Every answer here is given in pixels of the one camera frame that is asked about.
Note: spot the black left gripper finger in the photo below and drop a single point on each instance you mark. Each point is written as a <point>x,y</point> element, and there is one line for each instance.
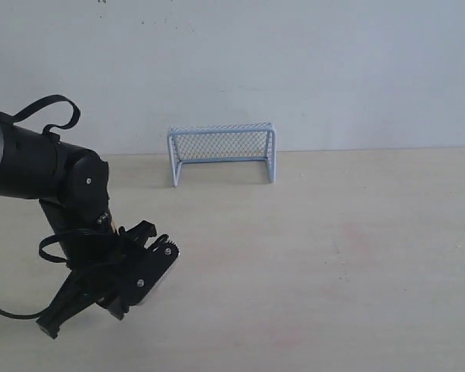
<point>77,293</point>

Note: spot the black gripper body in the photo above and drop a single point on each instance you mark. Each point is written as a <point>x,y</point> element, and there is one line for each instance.
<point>125,278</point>

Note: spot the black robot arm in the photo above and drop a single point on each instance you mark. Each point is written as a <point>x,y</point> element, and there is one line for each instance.
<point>71,185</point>

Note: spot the small white soccer goal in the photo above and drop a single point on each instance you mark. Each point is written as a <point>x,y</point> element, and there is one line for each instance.
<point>255,142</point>

